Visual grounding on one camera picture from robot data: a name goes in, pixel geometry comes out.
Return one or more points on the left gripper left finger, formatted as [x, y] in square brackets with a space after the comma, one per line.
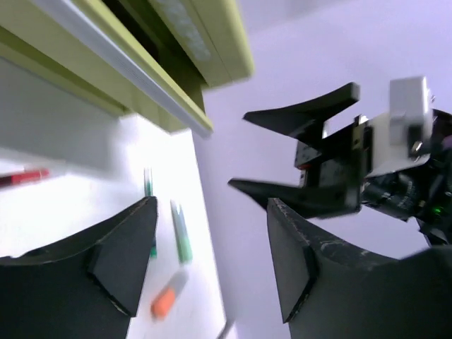
[87, 285]

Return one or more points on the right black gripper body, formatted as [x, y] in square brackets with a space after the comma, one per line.
[326, 160]

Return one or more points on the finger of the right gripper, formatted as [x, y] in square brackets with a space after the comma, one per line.
[309, 202]
[301, 120]

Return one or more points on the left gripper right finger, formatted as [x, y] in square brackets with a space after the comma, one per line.
[329, 288]

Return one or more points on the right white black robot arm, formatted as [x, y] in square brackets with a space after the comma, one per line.
[422, 193]

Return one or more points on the orange highlighter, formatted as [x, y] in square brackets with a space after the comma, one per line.
[164, 301]

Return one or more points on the green highlighter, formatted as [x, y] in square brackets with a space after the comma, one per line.
[181, 234]

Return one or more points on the green gel pen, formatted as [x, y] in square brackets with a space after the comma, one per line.
[148, 191]

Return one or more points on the red gel pen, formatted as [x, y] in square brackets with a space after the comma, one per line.
[24, 177]

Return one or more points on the green metal drawer chest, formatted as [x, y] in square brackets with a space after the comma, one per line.
[153, 58]

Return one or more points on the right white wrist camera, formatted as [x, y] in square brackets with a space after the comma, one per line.
[400, 133]

